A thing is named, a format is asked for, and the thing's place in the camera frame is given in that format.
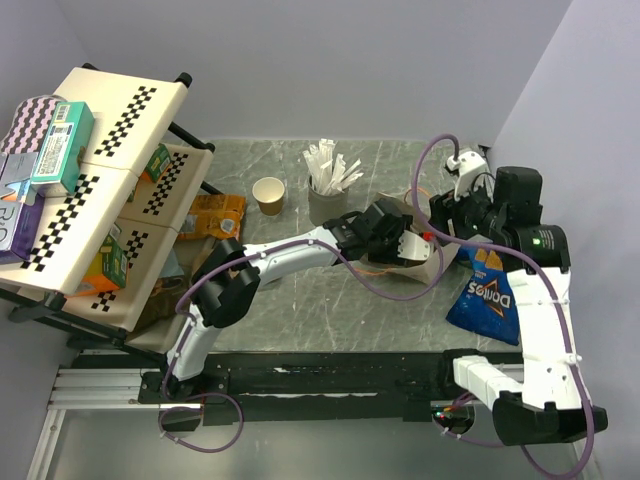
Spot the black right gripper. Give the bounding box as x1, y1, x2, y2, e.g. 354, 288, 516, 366
426, 172, 506, 246

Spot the brown paper takeout bag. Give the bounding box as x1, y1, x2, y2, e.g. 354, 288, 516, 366
360, 191, 458, 285

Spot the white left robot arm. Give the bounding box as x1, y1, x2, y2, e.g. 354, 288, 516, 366
161, 199, 430, 402

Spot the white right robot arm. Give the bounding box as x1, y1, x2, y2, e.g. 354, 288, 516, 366
430, 167, 608, 446

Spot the grey straw holder cup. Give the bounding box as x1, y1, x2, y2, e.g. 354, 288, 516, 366
308, 178, 349, 226

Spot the blue chips bag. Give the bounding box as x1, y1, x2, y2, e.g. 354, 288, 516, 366
446, 247, 520, 346

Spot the orange snack bag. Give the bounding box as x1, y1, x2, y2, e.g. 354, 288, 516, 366
178, 194, 246, 240

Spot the green box middle shelf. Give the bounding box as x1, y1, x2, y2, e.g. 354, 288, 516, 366
140, 143, 171, 183

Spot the green orange box lower shelf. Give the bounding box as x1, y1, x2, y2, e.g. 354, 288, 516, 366
74, 235, 129, 296

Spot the cream checkered shelf rack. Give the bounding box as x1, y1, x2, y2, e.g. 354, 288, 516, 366
1, 64, 215, 345

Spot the teal cardboard box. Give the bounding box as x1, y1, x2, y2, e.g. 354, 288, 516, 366
30, 101, 95, 197

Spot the purple product box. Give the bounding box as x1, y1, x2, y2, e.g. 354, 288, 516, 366
0, 195, 44, 265

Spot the silver grey small box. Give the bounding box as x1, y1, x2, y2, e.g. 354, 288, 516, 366
1, 152, 39, 206

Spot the pink wavy patterned can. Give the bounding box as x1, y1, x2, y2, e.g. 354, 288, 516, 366
1, 95, 63, 154

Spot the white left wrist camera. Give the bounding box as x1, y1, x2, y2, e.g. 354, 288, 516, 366
397, 230, 435, 263

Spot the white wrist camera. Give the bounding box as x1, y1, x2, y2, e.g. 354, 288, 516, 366
397, 230, 435, 263
445, 150, 489, 201

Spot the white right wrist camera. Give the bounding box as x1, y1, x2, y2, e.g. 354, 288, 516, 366
445, 150, 489, 201

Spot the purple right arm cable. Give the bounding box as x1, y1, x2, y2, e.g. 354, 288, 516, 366
414, 132, 599, 479

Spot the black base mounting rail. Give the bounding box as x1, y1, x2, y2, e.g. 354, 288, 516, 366
137, 347, 521, 426

